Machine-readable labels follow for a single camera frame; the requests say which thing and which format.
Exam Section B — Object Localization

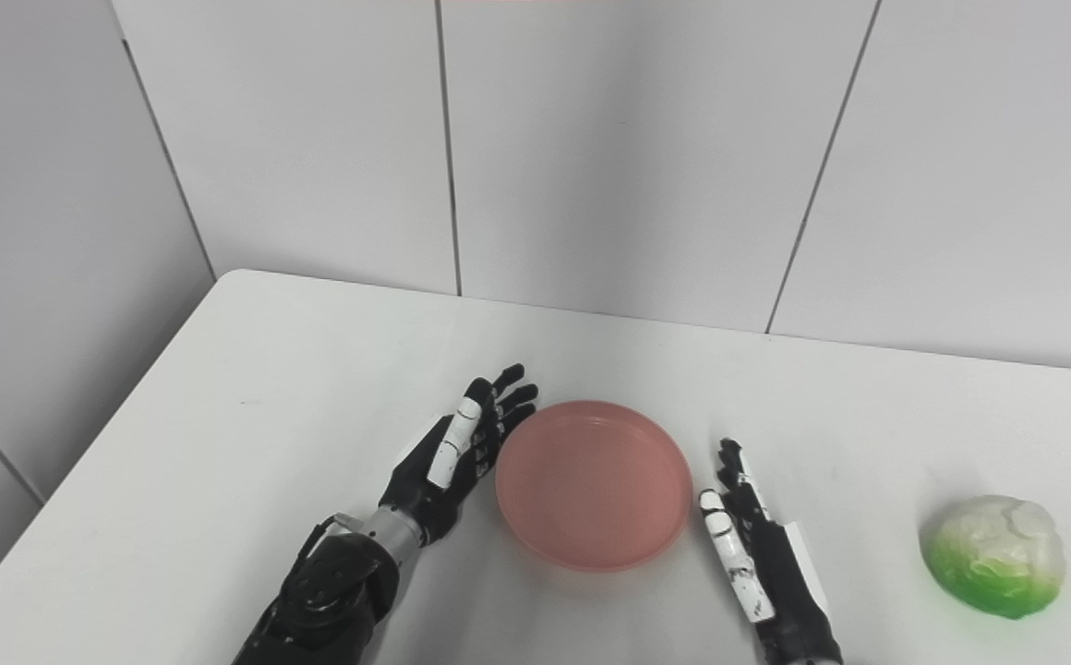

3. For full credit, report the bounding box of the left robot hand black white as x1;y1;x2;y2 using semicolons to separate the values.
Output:
379;363;540;548

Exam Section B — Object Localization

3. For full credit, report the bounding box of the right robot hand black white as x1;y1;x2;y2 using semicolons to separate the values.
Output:
699;438;843;665

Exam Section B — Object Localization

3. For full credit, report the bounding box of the pink round plate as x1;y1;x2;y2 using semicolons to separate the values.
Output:
495;399;694;574

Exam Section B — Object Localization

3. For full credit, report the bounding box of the green white cabbage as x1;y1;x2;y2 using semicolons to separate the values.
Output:
920;495;1067;621

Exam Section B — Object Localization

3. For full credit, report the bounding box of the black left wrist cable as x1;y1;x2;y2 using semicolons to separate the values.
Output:
291;513;366;578

